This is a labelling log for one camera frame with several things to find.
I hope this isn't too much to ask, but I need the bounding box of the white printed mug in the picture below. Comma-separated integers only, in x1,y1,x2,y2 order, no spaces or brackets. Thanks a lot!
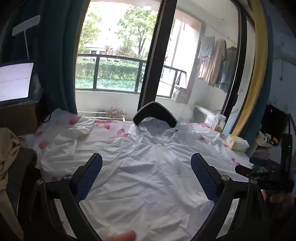
257,131,269,145

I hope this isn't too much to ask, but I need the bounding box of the white desk lamp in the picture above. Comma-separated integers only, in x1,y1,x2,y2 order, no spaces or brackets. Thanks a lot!
12,15,41,61

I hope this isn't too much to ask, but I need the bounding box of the pink floral bed sheet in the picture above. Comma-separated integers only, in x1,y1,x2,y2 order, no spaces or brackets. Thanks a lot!
32,108,253,241

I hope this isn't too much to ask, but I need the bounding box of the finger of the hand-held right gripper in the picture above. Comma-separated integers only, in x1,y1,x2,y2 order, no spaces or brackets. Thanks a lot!
235,164,256,178

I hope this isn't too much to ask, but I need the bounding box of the person's left hand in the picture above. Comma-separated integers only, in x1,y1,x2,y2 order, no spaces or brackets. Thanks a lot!
108,229,137,241

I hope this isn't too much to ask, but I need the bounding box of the laptop with white screen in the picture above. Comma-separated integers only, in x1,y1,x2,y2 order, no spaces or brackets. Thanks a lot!
0,62,35,109

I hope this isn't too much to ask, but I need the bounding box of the yellow tissue pack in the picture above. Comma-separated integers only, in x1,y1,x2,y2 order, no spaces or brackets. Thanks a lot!
225,134,250,153

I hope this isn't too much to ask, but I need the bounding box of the hanging blue towel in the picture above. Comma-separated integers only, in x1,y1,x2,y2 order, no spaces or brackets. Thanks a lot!
198,36,216,62

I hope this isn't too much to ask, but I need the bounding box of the black appliance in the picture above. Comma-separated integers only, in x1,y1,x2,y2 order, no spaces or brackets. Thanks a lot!
264,104,290,145

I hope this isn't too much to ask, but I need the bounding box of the beige cloth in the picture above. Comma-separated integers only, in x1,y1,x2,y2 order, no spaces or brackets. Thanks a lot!
0,127,25,241

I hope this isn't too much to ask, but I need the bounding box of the teal curtain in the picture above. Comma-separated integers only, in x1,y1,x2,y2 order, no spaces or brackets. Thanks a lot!
242,0,279,158
35,0,89,115

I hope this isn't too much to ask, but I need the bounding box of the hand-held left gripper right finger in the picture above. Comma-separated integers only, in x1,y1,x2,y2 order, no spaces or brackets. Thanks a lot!
191,153,271,241

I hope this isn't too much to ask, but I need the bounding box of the person's right hand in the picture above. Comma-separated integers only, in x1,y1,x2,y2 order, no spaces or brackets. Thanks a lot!
264,190,296,217

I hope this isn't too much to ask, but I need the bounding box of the black sliding door frame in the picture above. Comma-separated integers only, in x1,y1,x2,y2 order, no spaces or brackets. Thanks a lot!
221,0,249,136
138,0,178,112

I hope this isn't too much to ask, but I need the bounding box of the hanging light teal towel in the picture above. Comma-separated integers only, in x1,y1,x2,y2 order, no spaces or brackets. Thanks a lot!
218,61,236,93

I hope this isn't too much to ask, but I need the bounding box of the hanging dark garment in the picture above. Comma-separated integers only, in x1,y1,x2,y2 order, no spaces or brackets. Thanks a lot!
225,46,238,69

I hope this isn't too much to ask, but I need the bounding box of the clear plastic snack jar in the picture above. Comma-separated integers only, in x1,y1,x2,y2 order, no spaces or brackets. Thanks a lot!
214,114,226,133

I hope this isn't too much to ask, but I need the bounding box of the cardboard box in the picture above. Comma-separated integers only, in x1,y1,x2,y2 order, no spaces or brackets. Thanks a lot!
172,86,188,102

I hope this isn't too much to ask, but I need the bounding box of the black balcony railing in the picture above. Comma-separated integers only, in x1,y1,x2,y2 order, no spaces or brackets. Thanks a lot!
76,54,187,99

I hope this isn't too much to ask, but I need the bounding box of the dried potted plant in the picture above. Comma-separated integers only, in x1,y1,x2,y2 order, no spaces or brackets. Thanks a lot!
107,107,127,121

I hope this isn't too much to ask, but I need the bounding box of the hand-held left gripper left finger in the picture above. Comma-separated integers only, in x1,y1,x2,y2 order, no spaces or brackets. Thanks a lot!
23,153,103,241

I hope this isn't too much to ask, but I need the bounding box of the white hooded jacket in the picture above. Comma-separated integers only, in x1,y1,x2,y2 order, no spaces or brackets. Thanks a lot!
40,101,253,241

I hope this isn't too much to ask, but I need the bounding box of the brown wooden nightstand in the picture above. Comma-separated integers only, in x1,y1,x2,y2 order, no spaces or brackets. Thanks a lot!
0,103,39,137

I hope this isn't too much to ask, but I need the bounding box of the hanging beige garment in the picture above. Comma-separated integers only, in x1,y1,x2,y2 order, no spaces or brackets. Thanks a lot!
198,38,227,88

